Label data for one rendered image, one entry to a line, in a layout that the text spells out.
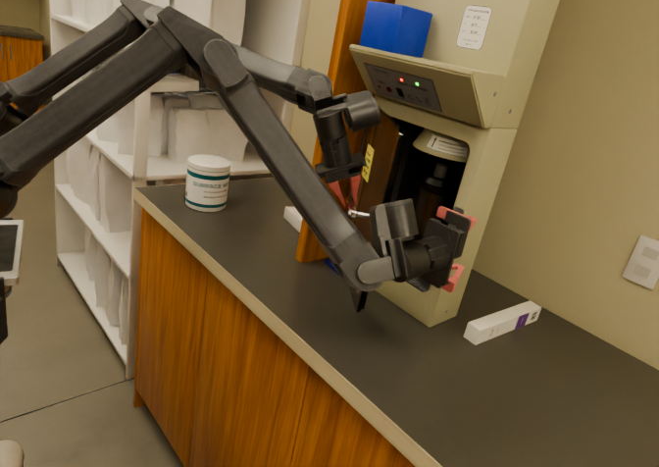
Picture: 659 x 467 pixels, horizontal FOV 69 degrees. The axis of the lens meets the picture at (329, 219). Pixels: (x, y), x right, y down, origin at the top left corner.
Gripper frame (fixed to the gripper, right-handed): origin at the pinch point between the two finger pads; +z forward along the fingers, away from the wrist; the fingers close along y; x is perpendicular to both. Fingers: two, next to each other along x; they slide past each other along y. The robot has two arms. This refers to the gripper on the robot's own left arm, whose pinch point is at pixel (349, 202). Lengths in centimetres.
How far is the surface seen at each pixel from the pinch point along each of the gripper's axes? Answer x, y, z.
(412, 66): -0.8, -18.4, -23.7
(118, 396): -67, 109, 82
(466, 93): 7.2, -25.4, -17.5
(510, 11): 1.6, -37.5, -28.8
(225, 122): -112, 38, -6
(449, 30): -8.3, -29.0, -27.4
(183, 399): -30, 66, 63
